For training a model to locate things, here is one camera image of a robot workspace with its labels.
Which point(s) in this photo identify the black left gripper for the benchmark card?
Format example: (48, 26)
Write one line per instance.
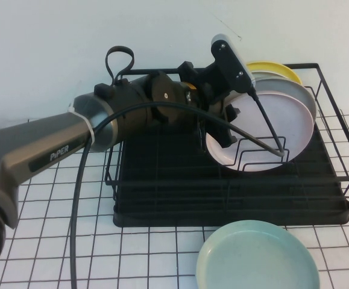
(204, 105)

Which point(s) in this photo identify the pink plate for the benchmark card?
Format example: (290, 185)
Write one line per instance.
(291, 126)

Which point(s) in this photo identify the grey left Piper arm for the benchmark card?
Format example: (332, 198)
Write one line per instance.
(41, 141)

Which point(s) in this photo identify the grey plate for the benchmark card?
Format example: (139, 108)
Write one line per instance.
(282, 85)

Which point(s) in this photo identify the yellow plate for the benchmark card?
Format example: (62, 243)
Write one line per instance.
(270, 67)

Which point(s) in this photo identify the teal plate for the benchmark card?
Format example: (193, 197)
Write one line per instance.
(258, 259)

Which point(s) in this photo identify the pale green plate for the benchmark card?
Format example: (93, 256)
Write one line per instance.
(198, 268)

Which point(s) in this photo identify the black plastic drain tray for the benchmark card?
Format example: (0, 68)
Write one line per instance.
(177, 210)

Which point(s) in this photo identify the white zip tie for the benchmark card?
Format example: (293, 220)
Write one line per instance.
(85, 123)

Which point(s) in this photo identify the white grid tablecloth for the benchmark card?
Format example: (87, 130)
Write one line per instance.
(41, 256)

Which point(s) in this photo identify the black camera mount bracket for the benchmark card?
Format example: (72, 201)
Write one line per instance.
(201, 75)

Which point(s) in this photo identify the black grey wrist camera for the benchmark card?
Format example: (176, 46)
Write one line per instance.
(231, 63)

